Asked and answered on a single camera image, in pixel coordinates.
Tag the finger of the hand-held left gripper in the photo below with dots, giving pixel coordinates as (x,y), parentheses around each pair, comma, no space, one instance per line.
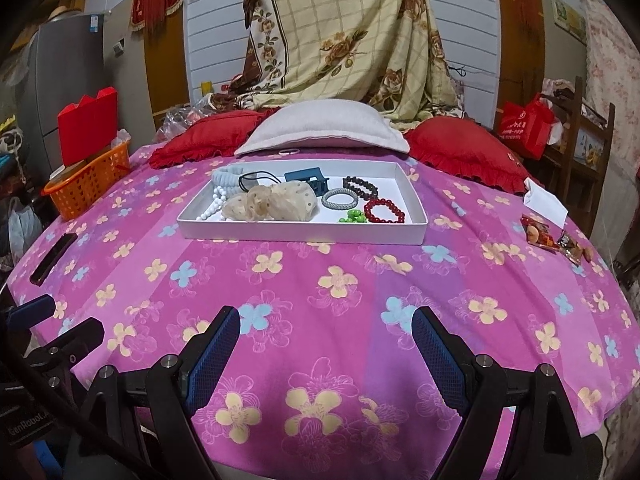
(52,257)
(30,310)

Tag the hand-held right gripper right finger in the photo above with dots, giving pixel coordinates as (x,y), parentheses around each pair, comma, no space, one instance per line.
(440,360)

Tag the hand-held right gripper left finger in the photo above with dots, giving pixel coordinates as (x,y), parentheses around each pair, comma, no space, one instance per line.
(215,355)

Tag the white shallow tray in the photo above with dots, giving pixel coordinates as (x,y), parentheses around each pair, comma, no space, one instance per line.
(395,185)

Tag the orange plastic basket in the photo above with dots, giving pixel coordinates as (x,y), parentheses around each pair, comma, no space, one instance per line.
(90,185)

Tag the pink floral bed sheet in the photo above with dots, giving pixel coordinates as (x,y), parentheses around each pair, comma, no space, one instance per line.
(320,280)

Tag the red box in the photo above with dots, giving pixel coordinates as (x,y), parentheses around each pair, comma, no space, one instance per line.
(87,130)

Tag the red snack packet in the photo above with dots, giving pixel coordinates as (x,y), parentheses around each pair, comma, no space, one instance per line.
(537,232)

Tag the beige dotted scrunchie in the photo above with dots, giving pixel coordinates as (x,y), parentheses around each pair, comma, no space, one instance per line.
(280,202)

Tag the dark snack packet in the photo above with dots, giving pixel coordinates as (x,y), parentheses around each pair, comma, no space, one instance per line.
(575,247)

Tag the grey-blue scrunchie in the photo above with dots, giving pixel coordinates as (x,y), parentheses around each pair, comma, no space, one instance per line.
(225,177)

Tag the grey refrigerator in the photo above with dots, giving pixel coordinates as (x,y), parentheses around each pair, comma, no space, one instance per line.
(65,75)

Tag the clear plastic bags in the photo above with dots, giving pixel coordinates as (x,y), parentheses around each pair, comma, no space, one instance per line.
(180,122)

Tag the white folded paper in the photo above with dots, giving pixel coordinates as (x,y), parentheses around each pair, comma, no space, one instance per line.
(547,205)

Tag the red ruffled pillow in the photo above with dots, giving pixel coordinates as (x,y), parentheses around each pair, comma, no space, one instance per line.
(465,152)
(205,137)

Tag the blue hair clip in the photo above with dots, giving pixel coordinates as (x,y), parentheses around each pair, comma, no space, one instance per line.
(302,176)

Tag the thin silver bangle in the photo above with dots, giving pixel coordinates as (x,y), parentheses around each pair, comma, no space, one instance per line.
(283,152)

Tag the wooden chair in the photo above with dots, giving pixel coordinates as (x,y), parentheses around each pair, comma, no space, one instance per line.
(575,160)

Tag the red shopping bag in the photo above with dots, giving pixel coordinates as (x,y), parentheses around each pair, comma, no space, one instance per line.
(525,127)

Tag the white pillow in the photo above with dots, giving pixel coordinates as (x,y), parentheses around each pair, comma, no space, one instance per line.
(320,125)

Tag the pink floral curtain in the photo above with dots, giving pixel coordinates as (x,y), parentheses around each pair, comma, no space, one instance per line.
(615,85)

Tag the cream floral blanket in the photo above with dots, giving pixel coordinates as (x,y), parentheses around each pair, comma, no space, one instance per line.
(350,35)

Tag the framed wall picture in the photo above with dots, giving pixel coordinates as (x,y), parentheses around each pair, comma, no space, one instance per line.
(567,15)

